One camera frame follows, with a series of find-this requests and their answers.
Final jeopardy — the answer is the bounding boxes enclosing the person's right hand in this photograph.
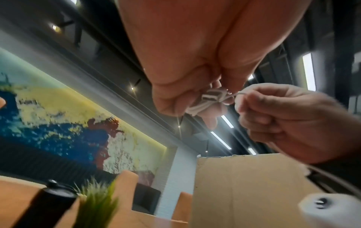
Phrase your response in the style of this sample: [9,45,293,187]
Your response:
[234,83,361,164]

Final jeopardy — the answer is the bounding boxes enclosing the person's left hand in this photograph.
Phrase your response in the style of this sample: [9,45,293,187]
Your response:
[115,0,309,130]

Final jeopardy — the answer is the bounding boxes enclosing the black right wristband with marker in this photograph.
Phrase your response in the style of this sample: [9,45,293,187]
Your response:
[304,153,361,196]

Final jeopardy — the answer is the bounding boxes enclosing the brown cardboard sheet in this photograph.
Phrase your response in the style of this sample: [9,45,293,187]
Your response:
[190,153,325,228]

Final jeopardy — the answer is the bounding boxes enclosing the green potted plant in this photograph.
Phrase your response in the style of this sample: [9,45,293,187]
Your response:
[74,177,120,228]

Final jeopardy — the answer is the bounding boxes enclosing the black cylinder pot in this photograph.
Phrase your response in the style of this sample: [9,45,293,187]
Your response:
[12,180,79,228]

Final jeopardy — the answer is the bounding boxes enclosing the colourful abstract wall painting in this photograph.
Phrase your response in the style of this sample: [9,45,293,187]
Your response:
[0,47,167,179]

